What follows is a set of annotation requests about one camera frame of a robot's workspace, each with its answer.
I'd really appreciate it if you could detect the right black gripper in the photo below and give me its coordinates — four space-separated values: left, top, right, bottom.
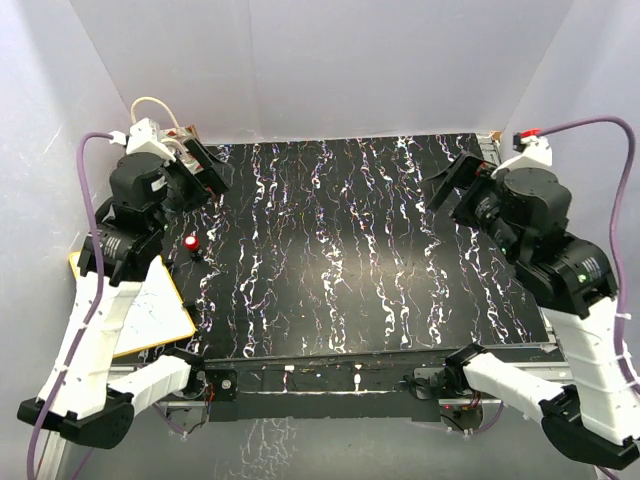
418 151 522 263

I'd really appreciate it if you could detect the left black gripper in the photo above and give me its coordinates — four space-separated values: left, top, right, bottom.
149 137 232 236

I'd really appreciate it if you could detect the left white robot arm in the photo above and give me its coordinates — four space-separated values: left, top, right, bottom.
17 138 234 449

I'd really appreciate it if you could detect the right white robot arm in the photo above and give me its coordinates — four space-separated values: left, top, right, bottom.
419 152 639 471

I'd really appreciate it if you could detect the red emergency stop button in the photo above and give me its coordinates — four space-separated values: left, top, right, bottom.
183 235 203 262

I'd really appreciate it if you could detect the small whiteboard wooden frame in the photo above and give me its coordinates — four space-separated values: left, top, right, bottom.
60 252 196 358

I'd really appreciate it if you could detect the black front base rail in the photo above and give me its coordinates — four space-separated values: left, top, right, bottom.
205 349 473 422

